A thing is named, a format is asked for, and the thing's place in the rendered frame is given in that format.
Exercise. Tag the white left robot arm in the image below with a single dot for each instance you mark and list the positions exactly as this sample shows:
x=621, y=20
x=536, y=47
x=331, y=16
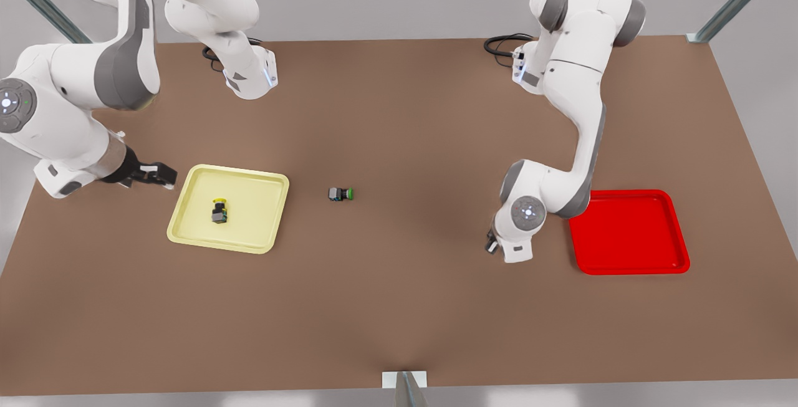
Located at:
x=573, y=89

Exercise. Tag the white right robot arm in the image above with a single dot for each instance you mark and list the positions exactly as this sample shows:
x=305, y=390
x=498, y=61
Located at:
x=68, y=83

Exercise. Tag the pale yellow tray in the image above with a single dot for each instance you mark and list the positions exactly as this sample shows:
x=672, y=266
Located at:
x=229, y=209

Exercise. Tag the red tray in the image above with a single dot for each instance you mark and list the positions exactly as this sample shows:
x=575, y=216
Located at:
x=628, y=232

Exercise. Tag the yellow push-button switch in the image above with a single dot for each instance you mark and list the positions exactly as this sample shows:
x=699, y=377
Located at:
x=219, y=212

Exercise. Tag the green push-button switch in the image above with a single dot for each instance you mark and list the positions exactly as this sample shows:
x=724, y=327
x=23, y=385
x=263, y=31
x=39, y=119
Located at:
x=340, y=194

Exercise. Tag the silver frame post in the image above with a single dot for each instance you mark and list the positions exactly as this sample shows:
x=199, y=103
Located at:
x=735, y=0
x=406, y=387
x=43, y=2

